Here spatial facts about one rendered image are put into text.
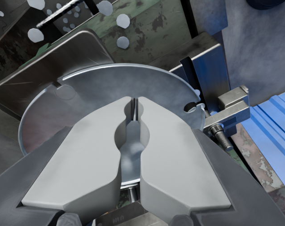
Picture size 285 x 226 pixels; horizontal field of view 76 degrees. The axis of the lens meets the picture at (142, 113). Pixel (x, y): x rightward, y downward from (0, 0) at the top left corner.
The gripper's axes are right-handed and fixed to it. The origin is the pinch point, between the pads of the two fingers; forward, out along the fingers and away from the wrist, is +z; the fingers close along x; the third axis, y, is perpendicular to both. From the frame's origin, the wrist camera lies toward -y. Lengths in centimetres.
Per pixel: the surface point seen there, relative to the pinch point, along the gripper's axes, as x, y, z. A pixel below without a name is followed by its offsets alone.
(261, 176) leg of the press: 35, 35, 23
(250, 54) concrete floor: 73, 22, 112
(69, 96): -8.3, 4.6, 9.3
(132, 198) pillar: -0.8, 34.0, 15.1
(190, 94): 7.6, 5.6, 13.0
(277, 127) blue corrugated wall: 106, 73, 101
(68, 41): -6.9, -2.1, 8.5
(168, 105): 4.7, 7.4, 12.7
